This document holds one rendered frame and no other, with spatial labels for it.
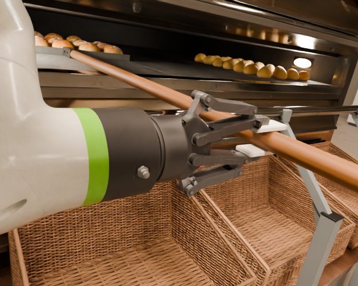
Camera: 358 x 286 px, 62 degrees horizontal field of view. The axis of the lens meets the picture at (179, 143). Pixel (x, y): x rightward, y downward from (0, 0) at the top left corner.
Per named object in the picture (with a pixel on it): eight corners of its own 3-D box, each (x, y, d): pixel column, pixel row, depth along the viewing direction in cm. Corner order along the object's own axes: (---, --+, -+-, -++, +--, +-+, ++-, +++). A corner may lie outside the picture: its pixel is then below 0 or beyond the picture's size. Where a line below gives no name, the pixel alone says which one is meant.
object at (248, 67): (191, 60, 199) (192, 51, 197) (240, 65, 227) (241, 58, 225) (263, 78, 154) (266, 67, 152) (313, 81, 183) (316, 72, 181)
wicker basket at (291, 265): (167, 223, 126) (177, 163, 116) (255, 197, 159) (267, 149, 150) (257, 313, 90) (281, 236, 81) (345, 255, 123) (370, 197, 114)
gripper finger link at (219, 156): (195, 154, 35) (191, 165, 35) (253, 159, 42) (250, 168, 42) (175, 142, 38) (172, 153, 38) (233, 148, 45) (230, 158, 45)
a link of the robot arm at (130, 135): (108, 227, 27) (117, 129, 23) (67, 171, 35) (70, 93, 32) (165, 212, 30) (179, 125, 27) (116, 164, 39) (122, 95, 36)
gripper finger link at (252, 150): (251, 152, 42) (250, 158, 42) (281, 148, 46) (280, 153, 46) (236, 144, 44) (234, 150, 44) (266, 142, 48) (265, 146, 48)
